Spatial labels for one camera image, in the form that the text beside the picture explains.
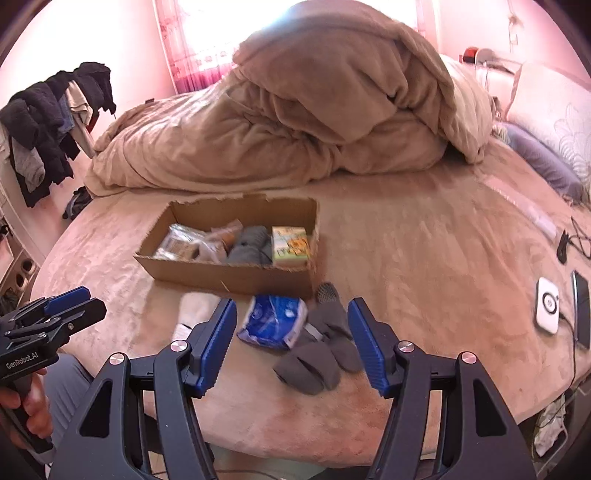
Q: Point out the white square device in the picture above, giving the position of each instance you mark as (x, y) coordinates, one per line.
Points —
(547, 305)

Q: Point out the blue tissue packet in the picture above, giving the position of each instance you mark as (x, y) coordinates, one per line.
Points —
(272, 323)

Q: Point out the beige bed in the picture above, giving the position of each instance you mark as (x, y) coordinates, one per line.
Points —
(438, 277)

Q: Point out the grey knitted cloth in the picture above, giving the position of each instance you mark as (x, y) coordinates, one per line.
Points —
(249, 247)

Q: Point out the black smartphone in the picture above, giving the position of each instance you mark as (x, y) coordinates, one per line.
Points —
(581, 309)

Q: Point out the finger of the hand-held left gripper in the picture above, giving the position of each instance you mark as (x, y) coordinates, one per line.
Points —
(69, 295)
(78, 314)

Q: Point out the pink curtain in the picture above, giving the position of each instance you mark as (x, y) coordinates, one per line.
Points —
(198, 64)

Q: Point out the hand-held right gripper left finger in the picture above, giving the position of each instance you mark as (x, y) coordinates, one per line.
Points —
(220, 339)

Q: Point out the cardboard box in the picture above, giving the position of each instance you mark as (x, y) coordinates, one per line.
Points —
(231, 258)

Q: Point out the white sock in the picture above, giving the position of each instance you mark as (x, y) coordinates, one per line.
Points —
(196, 311)

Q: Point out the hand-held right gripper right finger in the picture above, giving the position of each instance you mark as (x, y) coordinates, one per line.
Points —
(364, 344)

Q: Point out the dark cloth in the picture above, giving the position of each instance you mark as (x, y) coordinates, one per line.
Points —
(76, 203)

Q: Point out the pile of dark clothes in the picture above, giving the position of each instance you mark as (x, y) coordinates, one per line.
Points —
(51, 124)

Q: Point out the person's left hand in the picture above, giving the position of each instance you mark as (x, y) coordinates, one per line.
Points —
(33, 408)

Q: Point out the beige duvet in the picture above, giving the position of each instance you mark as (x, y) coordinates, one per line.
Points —
(295, 106)

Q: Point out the white patterned pillow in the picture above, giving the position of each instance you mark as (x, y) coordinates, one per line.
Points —
(554, 115)

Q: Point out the black charger plug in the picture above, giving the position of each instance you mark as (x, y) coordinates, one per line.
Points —
(562, 247)

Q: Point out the clear plastic snack bag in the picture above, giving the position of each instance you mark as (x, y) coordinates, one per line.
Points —
(178, 242)

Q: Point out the purple pillow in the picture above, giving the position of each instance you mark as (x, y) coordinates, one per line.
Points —
(542, 159)

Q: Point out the person's grey trouser leg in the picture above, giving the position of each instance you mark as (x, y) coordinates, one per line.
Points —
(69, 392)

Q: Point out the grey sock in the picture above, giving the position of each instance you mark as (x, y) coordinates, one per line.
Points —
(302, 367)
(334, 325)

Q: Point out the yellow green printed carton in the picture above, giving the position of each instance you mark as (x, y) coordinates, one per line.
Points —
(290, 247)

